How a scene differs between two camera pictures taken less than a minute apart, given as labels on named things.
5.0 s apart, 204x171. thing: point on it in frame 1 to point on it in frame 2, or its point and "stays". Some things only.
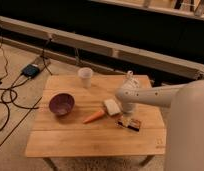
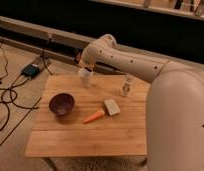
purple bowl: [61, 103] stays
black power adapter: [30, 71] stays
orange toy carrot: [94, 116] stays
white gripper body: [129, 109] to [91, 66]
